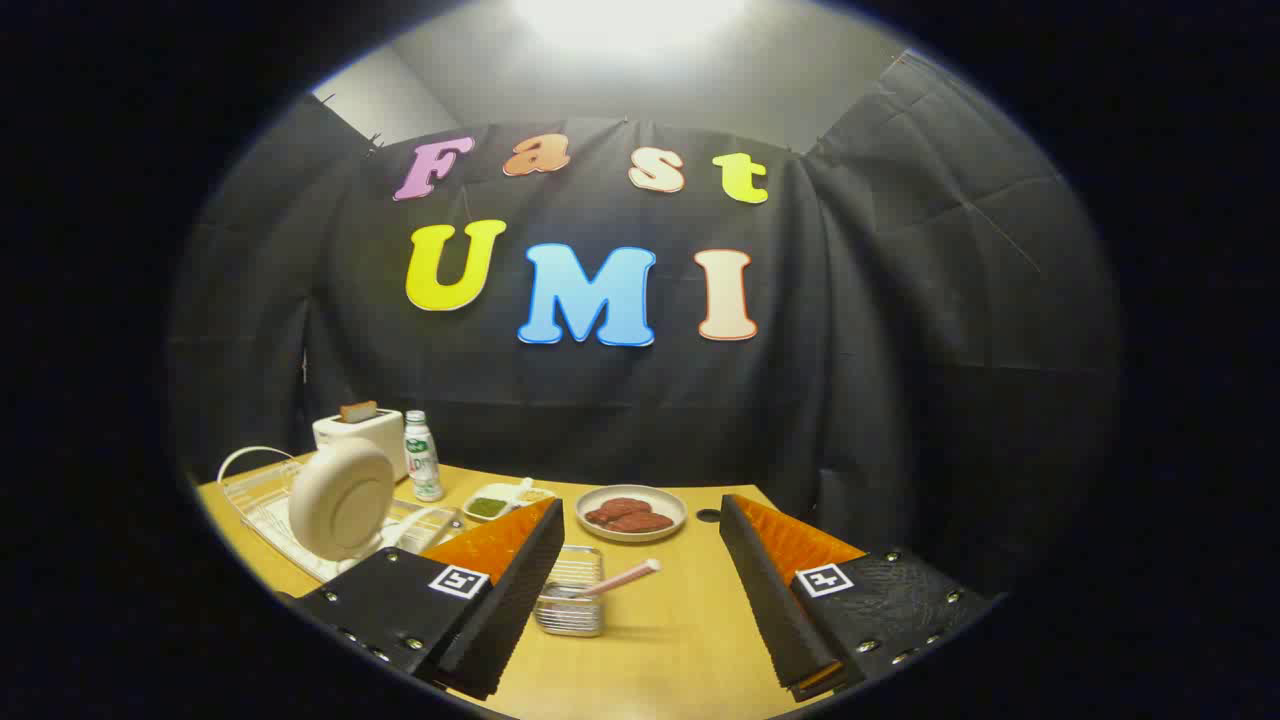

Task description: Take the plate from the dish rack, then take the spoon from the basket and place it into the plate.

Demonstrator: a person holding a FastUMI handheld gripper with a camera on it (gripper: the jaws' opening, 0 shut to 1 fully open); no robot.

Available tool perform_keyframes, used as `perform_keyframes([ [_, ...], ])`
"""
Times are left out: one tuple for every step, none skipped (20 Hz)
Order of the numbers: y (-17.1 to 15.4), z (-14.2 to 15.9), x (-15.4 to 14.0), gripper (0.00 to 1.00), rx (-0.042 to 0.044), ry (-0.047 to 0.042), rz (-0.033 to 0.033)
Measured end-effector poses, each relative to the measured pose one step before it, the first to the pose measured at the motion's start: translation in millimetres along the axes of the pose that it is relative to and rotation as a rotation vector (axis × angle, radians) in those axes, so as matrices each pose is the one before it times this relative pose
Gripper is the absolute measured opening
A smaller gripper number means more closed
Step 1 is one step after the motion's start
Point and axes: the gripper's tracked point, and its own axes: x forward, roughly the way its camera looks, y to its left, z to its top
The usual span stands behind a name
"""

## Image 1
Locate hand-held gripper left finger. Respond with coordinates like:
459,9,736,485
275,497,566,701

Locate pink checked handle spoon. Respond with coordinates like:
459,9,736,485
575,558,662,599

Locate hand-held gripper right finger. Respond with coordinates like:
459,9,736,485
719,493,1001,701

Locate metal wire basket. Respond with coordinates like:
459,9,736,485
533,545,606,638

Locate white wire dish rack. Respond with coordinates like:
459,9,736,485
217,446,466,584

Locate white toaster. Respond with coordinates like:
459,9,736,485
312,408,408,483

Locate white round plate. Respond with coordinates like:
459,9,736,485
289,438,395,562

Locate white green label bottle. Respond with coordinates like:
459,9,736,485
403,410,445,502

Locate white divided condiment dish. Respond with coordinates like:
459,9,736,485
462,478,556,523

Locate small beige plate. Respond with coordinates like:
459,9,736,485
575,484,689,544

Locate black backdrop cloth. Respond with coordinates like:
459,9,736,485
165,50,1126,601

